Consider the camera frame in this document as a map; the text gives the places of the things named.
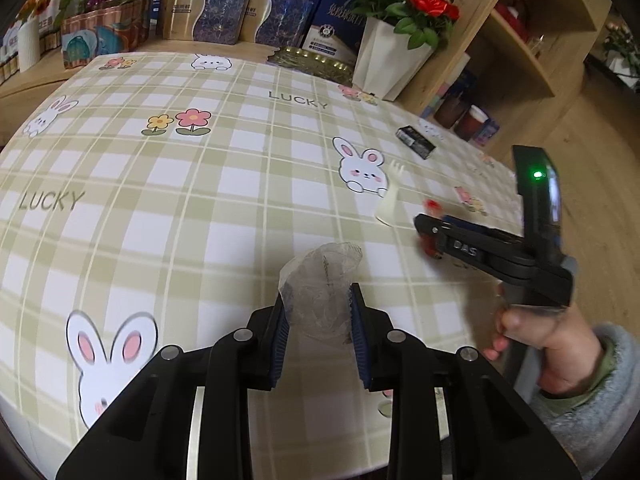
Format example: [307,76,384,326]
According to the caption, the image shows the wooden shelf unit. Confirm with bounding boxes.
[400,0,614,117]

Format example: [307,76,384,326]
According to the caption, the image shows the checked bunny print tablecloth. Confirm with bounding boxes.
[0,50,526,456]

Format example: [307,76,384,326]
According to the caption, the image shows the gold blue gift box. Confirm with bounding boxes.
[161,0,251,44]
[239,0,316,49]

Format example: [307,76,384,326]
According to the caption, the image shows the black cardboard pack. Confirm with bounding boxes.
[395,126,437,160]

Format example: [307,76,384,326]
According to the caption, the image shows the gold leaf-shaped tray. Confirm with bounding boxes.
[266,46,357,85]

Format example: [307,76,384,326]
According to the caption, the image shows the small blue box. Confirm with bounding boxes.
[472,115,501,146]

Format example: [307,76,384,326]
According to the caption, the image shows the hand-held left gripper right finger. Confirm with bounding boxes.
[350,282,583,480]

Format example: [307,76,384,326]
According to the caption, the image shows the stack of pastel cups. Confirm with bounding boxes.
[422,52,472,112]

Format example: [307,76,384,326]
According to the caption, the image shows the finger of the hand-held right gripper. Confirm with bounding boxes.
[414,213,533,281]
[442,214,529,258]

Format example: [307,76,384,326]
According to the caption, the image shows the red basket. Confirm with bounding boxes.
[495,2,532,42]

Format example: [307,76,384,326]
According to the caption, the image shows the red cup white rim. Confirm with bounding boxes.
[454,105,489,142]

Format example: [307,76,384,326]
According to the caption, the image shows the white ribbed vase orange flowers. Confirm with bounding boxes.
[17,0,56,72]

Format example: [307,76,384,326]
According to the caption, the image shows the person's right hand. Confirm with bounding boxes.
[484,285,610,397]

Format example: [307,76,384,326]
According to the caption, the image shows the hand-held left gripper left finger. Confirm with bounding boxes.
[55,292,291,480]

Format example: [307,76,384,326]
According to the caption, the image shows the brown cup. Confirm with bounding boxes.
[434,95,469,129]

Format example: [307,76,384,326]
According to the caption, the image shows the row of small brown bottles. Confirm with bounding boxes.
[0,27,64,87]

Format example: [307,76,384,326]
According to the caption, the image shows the white plastic fork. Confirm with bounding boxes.
[375,161,405,226]

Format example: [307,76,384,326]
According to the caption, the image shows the clear plastic wrapper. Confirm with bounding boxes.
[278,242,364,347]

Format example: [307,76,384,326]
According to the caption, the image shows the person's right forearm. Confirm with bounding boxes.
[530,325,640,480]

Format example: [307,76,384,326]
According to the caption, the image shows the white flower plant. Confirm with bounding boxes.
[600,21,640,79]

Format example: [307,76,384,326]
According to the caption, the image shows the small red wrapper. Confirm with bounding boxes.
[421,199,445,261]

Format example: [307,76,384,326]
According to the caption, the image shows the red rose plant white pot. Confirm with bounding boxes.
[337,0,469,101]

